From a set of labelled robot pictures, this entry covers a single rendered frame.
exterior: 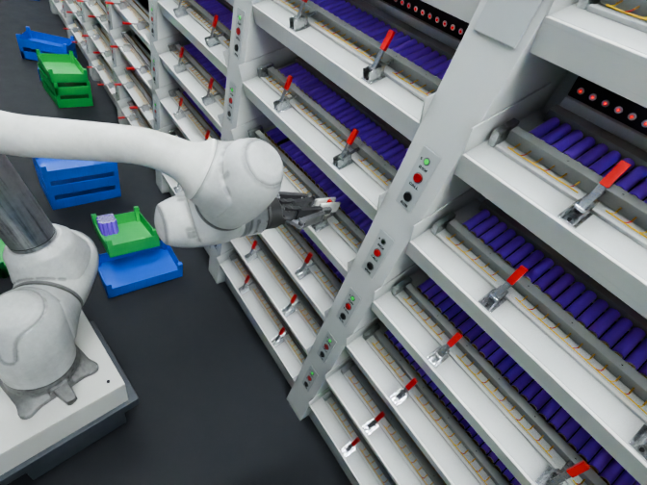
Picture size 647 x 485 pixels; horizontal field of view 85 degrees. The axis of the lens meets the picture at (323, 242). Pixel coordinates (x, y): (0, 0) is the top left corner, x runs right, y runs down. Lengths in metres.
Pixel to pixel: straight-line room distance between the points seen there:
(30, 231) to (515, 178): 1.00
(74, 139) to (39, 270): 0.53
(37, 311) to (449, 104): 0.91
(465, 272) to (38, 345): 0.89
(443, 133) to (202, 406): 1.18
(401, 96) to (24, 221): 0.85
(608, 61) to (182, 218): 0.63
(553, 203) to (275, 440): 1.15
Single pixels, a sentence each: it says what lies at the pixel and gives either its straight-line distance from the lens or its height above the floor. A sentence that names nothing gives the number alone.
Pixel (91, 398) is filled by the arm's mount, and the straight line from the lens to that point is 1.15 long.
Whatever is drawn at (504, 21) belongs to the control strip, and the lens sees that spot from 0.61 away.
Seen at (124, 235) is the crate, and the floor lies 0.04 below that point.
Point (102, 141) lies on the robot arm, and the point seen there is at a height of 1.03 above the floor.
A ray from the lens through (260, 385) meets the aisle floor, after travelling 1.48.
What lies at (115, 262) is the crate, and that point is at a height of 0.00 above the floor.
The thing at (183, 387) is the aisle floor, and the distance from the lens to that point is 1.47.
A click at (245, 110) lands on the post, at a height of 0.84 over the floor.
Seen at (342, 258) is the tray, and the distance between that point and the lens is 0.90.
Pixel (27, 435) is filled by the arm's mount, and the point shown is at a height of 0.30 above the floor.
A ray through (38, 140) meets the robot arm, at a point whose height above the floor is 1.01.
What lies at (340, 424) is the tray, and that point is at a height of 0.16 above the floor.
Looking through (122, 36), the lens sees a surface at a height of 0.57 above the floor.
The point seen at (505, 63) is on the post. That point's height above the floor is 1.26.
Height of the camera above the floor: 1.34
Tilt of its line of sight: 41 degrees down
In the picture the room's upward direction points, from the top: 21 degrees clockwise
